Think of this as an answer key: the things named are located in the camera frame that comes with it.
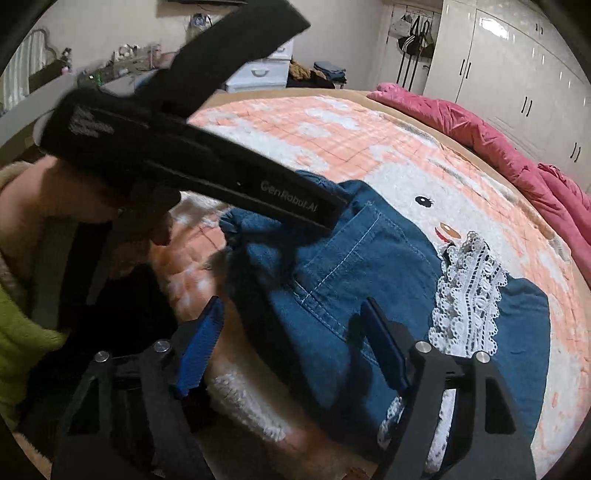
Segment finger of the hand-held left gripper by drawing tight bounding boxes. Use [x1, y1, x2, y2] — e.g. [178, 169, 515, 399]
[136, 0, 311, 124]

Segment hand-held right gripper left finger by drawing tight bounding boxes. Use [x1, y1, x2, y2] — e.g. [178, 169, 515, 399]
[50, 295, 225, 480]

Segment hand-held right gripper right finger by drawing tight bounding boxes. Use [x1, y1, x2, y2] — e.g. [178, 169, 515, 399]
[360, 298, 539, 480]

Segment blue denim pants lace trim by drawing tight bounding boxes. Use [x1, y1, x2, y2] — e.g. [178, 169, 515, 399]
[219, 170, 552, 462]

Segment person's left forearm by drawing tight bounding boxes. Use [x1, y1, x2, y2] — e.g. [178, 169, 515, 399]
[0, 161, 51, 301]

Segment white drawer unit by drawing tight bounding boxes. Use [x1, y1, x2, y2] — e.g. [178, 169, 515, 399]
[224, 39, 296, 90]

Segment brown plush toy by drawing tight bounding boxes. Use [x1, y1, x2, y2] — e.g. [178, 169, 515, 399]
[288, 60, 324, 81]

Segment black cloth heap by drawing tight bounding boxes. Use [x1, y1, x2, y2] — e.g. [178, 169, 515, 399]
[286, 74, 335, 90]

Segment folded clothes pile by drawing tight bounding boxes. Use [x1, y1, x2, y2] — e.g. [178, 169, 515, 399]
[314, 60, 347, 84]

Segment cluttered desk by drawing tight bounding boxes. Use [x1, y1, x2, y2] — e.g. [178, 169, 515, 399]
[76, 41, 176, 93]

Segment peach printed blanket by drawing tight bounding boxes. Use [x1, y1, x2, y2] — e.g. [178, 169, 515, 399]
[152, 90, 591, 480]

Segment person's green garment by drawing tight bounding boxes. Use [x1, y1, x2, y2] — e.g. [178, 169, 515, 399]
[0, 277, 70, 416]

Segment hanging black bags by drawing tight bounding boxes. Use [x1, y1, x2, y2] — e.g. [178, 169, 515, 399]
[390, 11, 437, 90]

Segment beige bed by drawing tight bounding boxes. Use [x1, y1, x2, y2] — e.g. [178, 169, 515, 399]
[203, 85, 591, 259]

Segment pink quilt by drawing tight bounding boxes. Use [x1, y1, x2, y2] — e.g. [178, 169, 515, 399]
[367, 82, 591, 278]

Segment white wardrobe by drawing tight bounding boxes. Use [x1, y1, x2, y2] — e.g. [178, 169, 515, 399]
[422, 0, 591, 195]

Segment cloud-shaped white frame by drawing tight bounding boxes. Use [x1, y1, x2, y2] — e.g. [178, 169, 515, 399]
[0, 28, 51, 112]

